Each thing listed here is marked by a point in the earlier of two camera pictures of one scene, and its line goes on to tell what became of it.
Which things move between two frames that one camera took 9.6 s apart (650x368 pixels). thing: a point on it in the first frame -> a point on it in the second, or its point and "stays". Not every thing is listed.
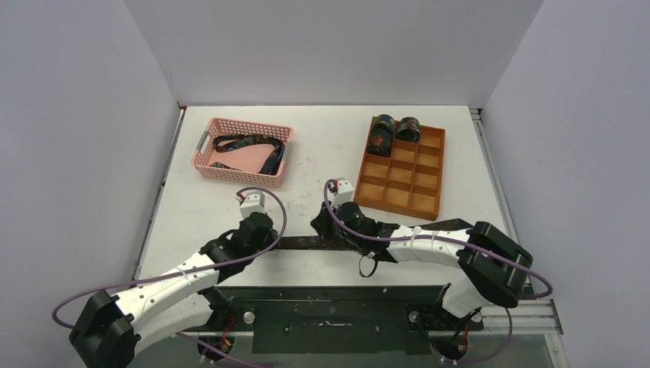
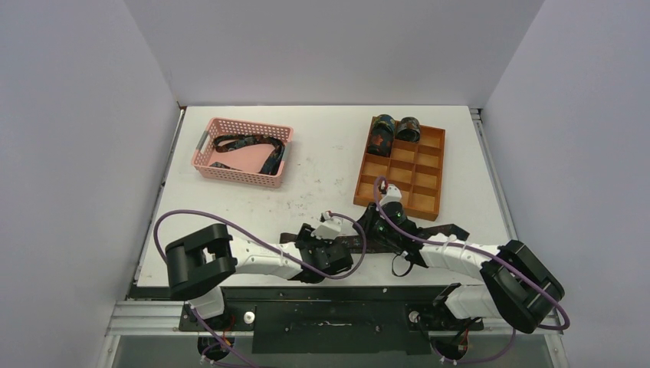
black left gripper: (271, 234) -> (306, 237)
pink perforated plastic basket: (248, 152) stays
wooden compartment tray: (407, 182) stays
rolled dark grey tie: (409, 129) stays
